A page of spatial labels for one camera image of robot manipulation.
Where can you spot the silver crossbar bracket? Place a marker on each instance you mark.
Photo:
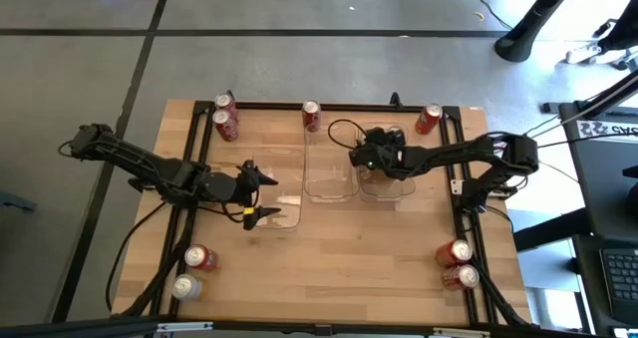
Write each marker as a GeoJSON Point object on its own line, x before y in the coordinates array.
{"type": "Point", "coordinates": [461, 333]}
{"type": "Point", "coordinates": [184, 326]}

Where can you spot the white mounting plate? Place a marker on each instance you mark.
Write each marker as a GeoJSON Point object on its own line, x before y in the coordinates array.
{"type": "Point", "coordinates": [457, 186]}

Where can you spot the clear plastic bin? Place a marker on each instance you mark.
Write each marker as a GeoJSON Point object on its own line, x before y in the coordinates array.
{"type": "Point", "coordinates": [386, 188]}
{"type": "Point", "coordinates": [291, 198]}
{"type": "Point", "coordinates": [329, 178]}

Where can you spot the black desk foot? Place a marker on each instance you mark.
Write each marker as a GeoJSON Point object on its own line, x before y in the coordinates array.
{"type": "Point", "coordinates": [548, 231]}

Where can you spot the red Coca-Cola can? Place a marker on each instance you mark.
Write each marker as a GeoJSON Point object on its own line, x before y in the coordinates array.
{"type": "Point", "coordinates": [202, 258]}
{"type": "Point", "coordinates": [225, 102]}
{"type": "Point", "coordinates": [225, 126]}
{"type": "Point", "coordinates": [458, 277]}
{"type": "Point", "coordinates": [311, 118]}

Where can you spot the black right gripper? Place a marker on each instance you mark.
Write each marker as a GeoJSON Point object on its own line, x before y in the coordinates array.
{"type": "Point", "coordinates": [379, 159]}

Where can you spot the black diagonal stand bar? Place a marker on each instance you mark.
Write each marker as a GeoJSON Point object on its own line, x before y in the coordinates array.
{"type": "Point", "coordinates": [613, 91]}

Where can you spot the black keyboard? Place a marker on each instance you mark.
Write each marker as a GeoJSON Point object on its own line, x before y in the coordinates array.
{"type": "Point", "coordinates": [620, 283]}

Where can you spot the person's leg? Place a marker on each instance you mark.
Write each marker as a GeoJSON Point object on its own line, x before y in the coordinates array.
{"type": "Point", "coordinates": [623, 29]}

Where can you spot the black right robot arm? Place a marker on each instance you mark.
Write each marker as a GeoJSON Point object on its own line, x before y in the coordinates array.
{"type": "Point", "coordinates": [448, 154]}

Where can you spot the person's foot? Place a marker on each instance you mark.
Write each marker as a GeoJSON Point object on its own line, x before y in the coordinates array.
{"type": "Point", "coordinates": [583, 54]}

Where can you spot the black rig crossbar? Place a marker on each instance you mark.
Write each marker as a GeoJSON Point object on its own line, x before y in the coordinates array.
{"type": "Point", "coordinates": [99, 328]}

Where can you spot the grey floor object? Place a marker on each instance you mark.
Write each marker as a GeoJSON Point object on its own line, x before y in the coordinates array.
{"type": "Point", "coordinates": [15, 201]}

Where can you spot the black desk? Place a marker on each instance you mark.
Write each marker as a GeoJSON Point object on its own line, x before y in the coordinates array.
{"type": "Point", "coordinates": [598, 178]}

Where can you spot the white printed label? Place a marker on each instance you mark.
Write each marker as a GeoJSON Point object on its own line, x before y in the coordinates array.
{"type": "Point", "coordinates": [605, 128]}

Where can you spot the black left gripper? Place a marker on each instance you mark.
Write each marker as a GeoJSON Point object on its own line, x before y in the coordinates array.
{"type": "Point", "coordinates": [226, 189]}

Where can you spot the black aluminium table frame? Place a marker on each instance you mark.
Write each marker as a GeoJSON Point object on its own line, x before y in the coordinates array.
{"type": "Point", "coordinates": [349, 107]}

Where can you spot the black frame bracket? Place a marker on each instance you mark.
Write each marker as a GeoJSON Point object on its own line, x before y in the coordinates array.
{"type": "Point", "coordinates": [396, 100]}

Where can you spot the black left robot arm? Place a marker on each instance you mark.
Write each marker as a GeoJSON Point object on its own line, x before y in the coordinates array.
{"type": "Point", "coordinates": [139, 161]}

